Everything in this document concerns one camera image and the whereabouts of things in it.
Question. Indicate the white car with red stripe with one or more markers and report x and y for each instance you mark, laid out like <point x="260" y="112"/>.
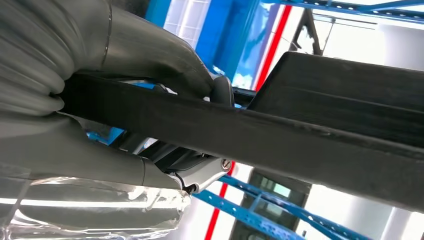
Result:
<point x="397" y="49"/>

